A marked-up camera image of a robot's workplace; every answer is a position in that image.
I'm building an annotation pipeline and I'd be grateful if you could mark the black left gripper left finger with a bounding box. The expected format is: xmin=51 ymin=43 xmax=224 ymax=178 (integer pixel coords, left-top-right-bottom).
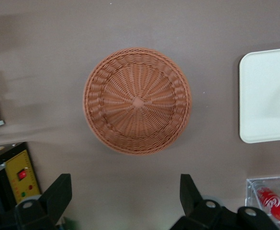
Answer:
xmin=0 ymin=173 xmax=73 ymax=230

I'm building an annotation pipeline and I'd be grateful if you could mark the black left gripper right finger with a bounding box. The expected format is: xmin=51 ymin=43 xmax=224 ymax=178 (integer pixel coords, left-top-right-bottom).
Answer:
xmin=169 ymin=173 xmax=278 ymax=230

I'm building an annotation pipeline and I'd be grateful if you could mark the brown woven round basket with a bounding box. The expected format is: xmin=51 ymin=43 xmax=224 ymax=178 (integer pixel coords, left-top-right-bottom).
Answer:
xmin=82 ymin=46 xmax=192 ymax=156

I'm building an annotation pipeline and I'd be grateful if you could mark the cream rectangular plastic tray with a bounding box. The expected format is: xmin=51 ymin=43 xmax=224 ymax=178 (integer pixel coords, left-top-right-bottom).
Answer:
xmin=238 ymin=46 xmax=280 ymax=144

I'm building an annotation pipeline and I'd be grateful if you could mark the yellow control box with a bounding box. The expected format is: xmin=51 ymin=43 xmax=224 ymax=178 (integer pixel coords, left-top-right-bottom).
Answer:
xmin=4 ymin=149 xmax=41 ymax=205

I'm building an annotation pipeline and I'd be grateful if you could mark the black equipment cabinet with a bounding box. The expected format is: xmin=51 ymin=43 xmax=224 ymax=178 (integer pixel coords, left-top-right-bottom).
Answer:
xmin=0 ymin=142 xmax=43 ymax=216

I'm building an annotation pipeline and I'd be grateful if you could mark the clear acrylic bottle rack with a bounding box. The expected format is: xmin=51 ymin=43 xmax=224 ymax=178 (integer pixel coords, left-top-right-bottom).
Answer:
xmin=246 ymin=175 xmax=280 ymax=230

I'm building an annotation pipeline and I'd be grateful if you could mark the red soda can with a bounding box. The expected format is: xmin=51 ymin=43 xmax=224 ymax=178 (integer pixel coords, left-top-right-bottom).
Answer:
xmin=256 ymin=186 xmax=280 ymax=227

